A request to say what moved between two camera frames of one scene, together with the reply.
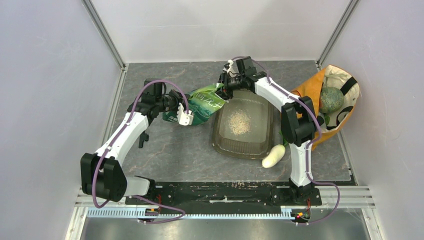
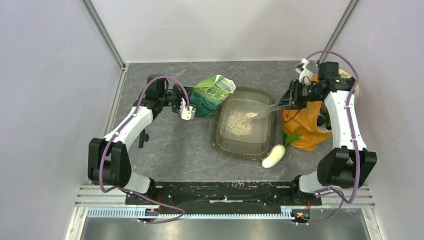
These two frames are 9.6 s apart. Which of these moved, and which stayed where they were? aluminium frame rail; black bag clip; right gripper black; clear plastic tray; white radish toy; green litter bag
Moved: green litter bag; right gripper black
Stayed: clear plastic tray; white radish toy; black bag clip; aluminium frame rail
